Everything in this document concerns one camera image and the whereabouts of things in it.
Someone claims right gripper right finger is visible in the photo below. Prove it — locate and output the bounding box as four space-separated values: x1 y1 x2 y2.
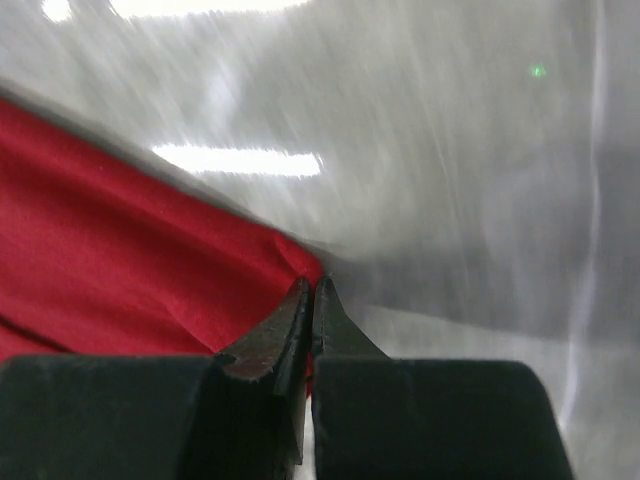
311 277 574 479

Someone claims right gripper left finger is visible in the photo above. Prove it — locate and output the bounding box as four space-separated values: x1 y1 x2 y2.
1 279 310 479

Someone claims red t shirt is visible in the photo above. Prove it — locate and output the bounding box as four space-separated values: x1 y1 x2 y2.
0 97 326 396

